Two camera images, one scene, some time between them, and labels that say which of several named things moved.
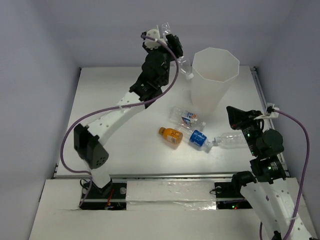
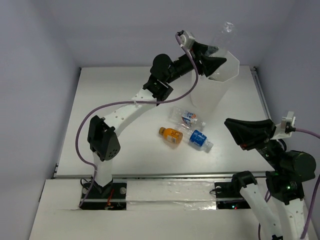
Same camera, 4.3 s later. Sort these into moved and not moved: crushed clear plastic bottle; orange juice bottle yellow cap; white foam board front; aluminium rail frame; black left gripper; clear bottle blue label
Moved: black left gripper; crushed clear plastic bottle
Not moved: orange juice bottle yellow cap; aluminium rail frame; clear bottle blue label; white foam board front
